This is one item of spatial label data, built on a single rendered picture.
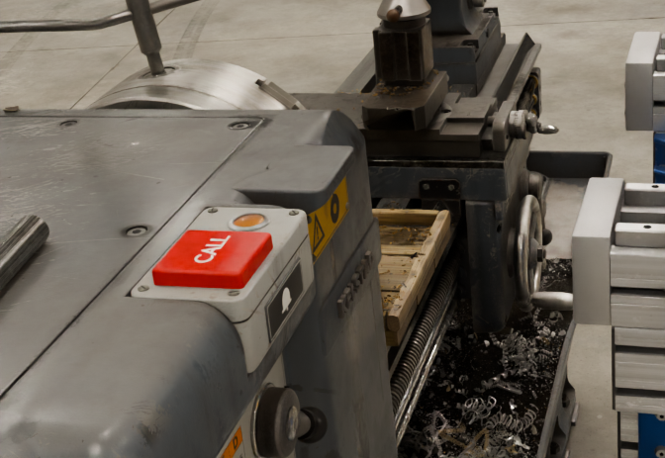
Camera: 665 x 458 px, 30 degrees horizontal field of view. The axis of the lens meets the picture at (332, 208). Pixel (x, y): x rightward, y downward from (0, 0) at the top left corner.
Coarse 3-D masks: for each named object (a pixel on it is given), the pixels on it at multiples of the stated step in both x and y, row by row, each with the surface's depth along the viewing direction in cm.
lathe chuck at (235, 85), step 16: (176, 64) 128; (192, 64) 127; (208, 64) 127; (224, 64) 128; (128, 80) 127; (144, 80) 124; (160, 80) 123; (176, 80) 123; (192, 80) 123; (208, 80) 123; (224, 80) 124; (240, 80) 125; (256, 80) 127; (224, 96) 121; (240, 96) 122; (256, 96) 124
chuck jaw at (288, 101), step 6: (264, 84) 128; (270, 84) 132; (264, 90) 127; (270, 90) 128; (276, 90) 131; (282, 90) 132; (276, 96) 127; (282, 96) 128; (288, 96) 132; (282, 102) 127; (288, 102) 128; (294, 102) 132; (288, 108) 127
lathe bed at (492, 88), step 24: (504, 48) 256; (528, 48) 252; (360, 72) 243; (504, 72) 238; (528, 72) 242; (480, 96) 230; (504, 96) 226; (528, 96) 244; (456, 216) 182; (456, 264) 180; (432, 288) 172; (432, 312) 167; (408, 336) 153; (432, 336) 169; (408, 360) 156; (432, 360) 170; (408, 384) 153; (408, 408) 159
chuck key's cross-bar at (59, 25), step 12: (156, 0) 124; (168, 0) 124; (180, 0) 124; (192, 0) 125; (120, 12) 123; (156, 12) 124; (0, 24) 120; (12, 24) 120; (24, 24) 120; (36, 24) 121; (48, 24) 121; (60, 24) 121; (72, 24) 122; (84, 24) 122; (96, 24) 122; (108, 24) 123
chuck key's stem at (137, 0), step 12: (132, 0) 122; (144, 0) 123; (132, 12) 123; (144, 12) 123; (144, 24) 123; (144, 36) 124; (156, 36) 124; (144, 48) 124; (156, 48) 124; (156, 60) 125; (156, 72) 125
